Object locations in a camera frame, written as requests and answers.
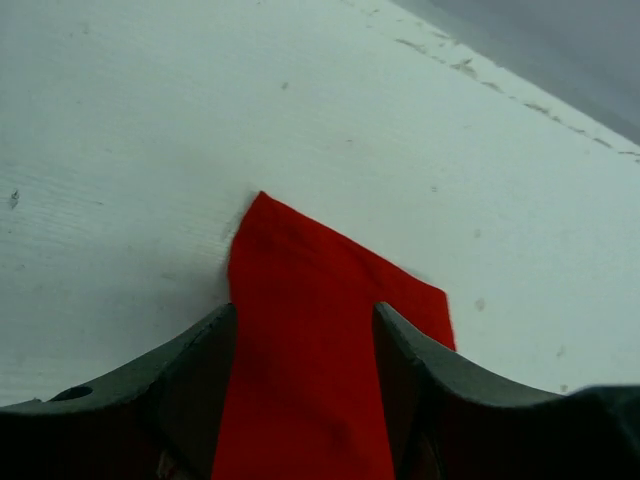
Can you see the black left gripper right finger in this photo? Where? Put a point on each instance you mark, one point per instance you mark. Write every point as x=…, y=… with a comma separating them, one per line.
x=449, y=418

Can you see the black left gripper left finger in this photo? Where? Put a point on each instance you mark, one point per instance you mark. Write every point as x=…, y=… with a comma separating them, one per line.
x=156, y=417

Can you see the red t-shirt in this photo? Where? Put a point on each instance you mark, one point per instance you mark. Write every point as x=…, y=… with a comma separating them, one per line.
x=303, y=400

